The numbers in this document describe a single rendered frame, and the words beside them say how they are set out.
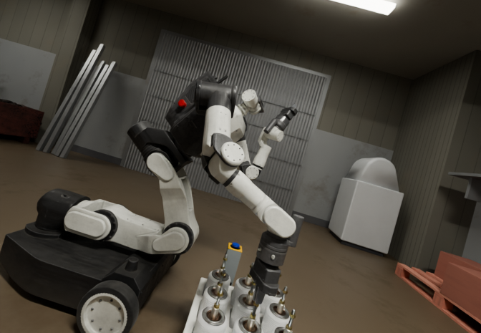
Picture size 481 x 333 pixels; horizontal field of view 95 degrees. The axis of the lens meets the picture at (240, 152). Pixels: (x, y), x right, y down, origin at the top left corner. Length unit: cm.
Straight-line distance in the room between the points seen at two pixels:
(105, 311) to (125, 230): 31
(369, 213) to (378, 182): 45
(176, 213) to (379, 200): 296
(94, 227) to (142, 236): 20
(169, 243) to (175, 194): 21
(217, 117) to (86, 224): 77
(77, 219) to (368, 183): 320
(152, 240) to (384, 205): 310
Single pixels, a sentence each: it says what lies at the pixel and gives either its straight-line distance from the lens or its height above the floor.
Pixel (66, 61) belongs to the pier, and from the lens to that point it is 509.
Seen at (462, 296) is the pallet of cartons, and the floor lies 20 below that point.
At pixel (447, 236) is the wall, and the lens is 388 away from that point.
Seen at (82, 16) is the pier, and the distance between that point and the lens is 524.
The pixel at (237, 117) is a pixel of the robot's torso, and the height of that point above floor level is 90.
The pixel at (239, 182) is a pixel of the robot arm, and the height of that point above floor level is 68.
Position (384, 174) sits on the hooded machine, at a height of 108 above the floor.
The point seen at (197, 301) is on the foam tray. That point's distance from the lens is 102.
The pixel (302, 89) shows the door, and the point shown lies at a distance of 414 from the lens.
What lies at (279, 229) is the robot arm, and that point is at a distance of 68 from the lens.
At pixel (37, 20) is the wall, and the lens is 604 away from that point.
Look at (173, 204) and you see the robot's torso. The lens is 106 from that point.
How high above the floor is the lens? 75
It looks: 1 degrees up
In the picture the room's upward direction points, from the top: 16 degrees clockwise
